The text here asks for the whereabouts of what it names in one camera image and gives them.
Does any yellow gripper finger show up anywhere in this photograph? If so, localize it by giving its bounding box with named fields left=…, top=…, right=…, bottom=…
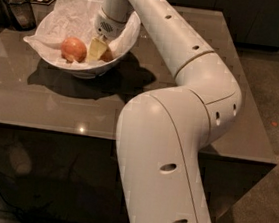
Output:
left=86, top=36, right=109, bottom=62

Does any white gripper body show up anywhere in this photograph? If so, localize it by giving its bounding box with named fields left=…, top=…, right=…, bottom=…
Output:
left=95, top=8, right=127, bottom=40

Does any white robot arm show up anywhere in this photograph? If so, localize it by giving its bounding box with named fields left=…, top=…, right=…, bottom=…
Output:
left=96, top=0, right=242, bottom=223

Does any white bowl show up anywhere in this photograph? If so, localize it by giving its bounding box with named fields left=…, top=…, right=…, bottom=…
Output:
left=30, top=0, right=145, bottom=86

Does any white paper liner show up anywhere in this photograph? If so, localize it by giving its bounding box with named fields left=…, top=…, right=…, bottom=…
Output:
left=19, top=0, right=144, bottom=75

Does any black scoop with white handle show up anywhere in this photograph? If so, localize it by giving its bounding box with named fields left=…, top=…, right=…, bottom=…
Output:
left=4, top=0, right=36, bottom=31

